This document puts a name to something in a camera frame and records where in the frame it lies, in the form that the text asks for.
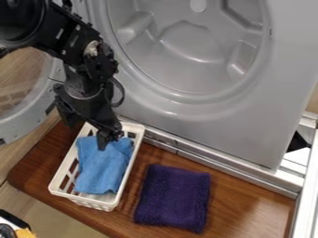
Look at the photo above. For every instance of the white basket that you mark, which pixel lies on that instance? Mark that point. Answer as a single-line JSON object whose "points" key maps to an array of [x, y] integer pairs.
{"points": [[66, 181]]}

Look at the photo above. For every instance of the aluminium frame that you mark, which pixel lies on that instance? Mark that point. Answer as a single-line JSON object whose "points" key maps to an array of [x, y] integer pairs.
{"points": [[307, 198]]}

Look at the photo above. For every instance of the washing machine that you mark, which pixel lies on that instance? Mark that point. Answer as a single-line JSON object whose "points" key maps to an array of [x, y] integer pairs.
{"points": [[215, 77]]}

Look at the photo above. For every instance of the blue cloth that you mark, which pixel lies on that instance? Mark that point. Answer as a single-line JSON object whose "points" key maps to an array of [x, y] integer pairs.
{"points": [[101, 170]]}

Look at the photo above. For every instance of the purple cloth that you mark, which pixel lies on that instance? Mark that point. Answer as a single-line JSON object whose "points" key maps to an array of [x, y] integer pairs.
{"points": [[174, 198]]}

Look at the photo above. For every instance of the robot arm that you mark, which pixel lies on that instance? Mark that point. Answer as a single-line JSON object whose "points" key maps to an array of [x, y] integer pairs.
{"points": [[66, 37]]}

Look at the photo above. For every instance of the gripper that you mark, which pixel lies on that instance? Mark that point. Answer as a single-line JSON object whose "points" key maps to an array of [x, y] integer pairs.
{"points": [[89, 107]]}

